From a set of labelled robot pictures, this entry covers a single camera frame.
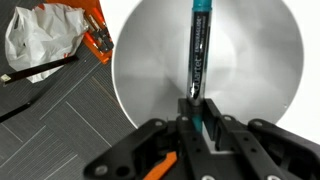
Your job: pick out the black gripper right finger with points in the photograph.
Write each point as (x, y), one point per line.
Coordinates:
(241, 141)

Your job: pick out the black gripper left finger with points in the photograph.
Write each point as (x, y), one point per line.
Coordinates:
(186, 143)

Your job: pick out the teal dry-erase marker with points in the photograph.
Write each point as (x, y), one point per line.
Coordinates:
(200, 50)

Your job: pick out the grey metal bowl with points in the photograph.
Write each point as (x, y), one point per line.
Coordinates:
(150, 66)

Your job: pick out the orange bar clamp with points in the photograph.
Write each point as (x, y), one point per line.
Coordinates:
(96, 50)
(101, 28)

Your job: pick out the thin black bar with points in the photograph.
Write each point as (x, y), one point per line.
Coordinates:
(16, 111)

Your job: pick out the white crumpled plastic bag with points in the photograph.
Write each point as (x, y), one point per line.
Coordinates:
(40, 36)

